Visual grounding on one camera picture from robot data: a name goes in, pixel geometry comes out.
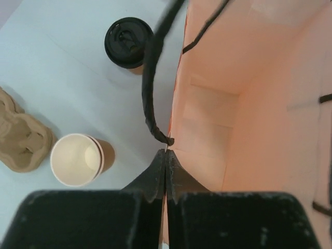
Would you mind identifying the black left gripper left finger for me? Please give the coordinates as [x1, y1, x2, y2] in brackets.
[1, 149, 166, 248]

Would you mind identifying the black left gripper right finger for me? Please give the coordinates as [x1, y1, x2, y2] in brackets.
[165, 150, 320, 248]

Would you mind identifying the stack of brown paper cups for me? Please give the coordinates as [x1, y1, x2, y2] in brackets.
[50, 133, 116, 187]

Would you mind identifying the orange paper bag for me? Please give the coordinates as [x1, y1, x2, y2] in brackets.
[168, 1, 331, 248]

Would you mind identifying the brown pulp cup carrier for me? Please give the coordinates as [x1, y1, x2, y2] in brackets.
[1, 89, 57, 173]

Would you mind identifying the brown paper cup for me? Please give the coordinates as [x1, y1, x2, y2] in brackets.
[128, 64, 144, 75]

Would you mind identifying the black cup lid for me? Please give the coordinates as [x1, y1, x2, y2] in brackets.
[104, 17, 154, 70]

